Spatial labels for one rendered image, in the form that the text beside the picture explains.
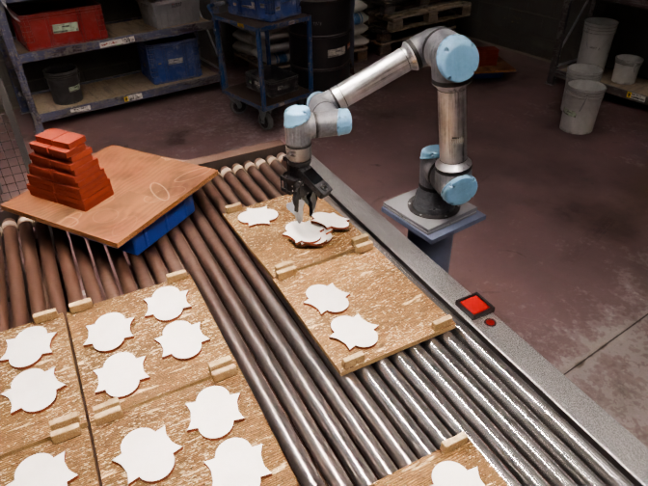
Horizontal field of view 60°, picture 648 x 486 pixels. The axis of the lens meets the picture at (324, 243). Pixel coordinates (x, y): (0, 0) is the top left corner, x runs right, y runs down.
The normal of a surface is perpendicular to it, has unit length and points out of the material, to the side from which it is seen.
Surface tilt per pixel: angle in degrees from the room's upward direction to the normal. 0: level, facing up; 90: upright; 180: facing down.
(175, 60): 90
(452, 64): 81
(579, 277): 0
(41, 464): 0
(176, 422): 0
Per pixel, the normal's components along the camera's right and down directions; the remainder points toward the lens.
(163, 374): -0.02, -0.82
